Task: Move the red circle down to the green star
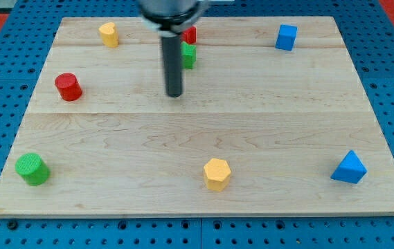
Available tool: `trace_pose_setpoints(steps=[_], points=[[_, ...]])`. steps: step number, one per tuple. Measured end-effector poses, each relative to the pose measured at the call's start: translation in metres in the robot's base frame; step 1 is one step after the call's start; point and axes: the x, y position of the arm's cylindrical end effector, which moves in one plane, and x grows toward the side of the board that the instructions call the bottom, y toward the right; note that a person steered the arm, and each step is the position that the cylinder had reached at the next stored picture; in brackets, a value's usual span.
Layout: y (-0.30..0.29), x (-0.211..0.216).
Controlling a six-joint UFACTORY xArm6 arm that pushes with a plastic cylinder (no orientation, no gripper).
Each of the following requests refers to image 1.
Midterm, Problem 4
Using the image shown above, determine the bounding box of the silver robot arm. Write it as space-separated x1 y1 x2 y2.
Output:
137 0 210 38

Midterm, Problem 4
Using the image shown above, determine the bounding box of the green star block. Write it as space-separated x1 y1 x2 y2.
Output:
181 41 197 69

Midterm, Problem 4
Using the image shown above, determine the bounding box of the yellow hexagon block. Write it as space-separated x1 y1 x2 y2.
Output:
204 158 231 192

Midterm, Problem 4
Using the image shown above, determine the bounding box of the wooden board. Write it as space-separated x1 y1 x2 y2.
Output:
0 17 394 219

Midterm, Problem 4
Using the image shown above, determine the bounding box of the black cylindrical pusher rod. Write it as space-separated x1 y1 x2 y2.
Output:
161 36 183 98

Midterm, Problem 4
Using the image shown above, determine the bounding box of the red block behind rod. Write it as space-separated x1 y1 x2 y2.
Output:
181 26 197 44

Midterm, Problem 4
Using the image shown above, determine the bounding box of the yellow heart block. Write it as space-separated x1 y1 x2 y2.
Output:
98 22 118 48

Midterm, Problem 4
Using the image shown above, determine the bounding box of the blue cube block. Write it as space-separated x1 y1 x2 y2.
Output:
275 24 298 51

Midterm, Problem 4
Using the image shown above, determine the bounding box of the red cylinder block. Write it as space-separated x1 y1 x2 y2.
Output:
55 73 82 101

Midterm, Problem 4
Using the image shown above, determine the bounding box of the blue triangle block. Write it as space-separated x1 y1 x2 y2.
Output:
330 150 368 184

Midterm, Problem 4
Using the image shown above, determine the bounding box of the green cylinder block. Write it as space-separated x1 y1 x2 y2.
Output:
15 153 51 186

